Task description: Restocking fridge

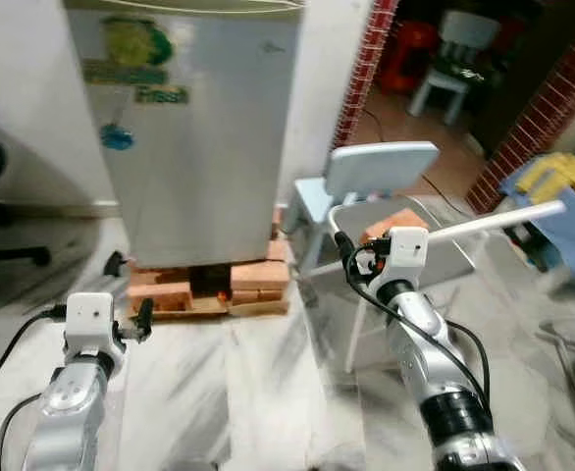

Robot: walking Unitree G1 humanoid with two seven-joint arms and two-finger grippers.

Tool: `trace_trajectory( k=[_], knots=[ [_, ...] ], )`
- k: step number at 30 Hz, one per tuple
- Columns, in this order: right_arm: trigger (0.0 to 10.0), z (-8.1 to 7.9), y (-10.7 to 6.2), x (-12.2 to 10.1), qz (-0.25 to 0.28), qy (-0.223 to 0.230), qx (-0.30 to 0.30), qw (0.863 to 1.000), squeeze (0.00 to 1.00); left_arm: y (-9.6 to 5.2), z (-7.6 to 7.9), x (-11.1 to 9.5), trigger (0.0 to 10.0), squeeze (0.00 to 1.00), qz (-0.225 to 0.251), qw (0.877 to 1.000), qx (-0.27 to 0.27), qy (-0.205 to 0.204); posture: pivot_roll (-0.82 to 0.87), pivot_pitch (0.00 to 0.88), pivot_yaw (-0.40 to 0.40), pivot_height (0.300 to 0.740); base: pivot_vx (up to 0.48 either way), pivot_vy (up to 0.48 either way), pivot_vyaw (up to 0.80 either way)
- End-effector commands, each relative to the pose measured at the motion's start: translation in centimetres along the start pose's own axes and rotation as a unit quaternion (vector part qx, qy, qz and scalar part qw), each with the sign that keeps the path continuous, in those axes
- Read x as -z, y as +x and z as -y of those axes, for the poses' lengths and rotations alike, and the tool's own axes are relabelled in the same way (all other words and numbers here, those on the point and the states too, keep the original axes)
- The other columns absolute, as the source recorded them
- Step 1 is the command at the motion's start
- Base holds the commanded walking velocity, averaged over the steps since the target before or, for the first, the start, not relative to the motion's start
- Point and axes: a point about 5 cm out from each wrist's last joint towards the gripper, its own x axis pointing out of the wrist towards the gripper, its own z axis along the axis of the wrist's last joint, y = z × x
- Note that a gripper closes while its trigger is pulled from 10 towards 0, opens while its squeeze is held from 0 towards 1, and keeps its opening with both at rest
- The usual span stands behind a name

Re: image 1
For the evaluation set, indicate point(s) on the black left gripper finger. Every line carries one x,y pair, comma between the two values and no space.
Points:
145,319

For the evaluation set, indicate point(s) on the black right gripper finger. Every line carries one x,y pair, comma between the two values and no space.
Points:
344,247

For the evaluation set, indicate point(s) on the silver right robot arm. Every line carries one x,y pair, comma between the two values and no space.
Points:
420,334

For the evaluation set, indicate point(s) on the silver mini fridge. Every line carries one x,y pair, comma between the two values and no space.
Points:
184,5

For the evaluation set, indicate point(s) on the single orange brick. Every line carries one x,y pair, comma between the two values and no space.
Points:
391,224

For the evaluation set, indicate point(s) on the small black floor object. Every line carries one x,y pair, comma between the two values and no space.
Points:
117,263

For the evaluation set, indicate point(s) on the orange brick platform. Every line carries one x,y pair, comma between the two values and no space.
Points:
258,280

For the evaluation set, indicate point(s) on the light blue plastic chair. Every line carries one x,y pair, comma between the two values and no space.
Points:
381,162

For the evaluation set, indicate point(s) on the blue plastic stool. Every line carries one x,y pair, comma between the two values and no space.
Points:
572,235

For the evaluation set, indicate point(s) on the small blue sticker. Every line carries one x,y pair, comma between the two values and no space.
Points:
117,136

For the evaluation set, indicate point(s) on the yellow plastic object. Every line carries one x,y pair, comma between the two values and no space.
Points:
552,177

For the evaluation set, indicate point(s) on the red plastic stool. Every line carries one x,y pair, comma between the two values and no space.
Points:
410,54

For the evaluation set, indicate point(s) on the white plastic chair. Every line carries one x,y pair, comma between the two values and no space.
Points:
464,34

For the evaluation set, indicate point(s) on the green fresh sticker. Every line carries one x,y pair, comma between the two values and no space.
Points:
135,54

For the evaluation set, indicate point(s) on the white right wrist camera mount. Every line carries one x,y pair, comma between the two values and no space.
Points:
407,250

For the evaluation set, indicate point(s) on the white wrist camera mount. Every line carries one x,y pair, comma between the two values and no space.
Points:
407,250
89,319

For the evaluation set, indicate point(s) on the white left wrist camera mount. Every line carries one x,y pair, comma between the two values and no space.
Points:
89,319

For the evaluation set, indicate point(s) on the thin metal frame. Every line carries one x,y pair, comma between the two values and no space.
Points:
552,332

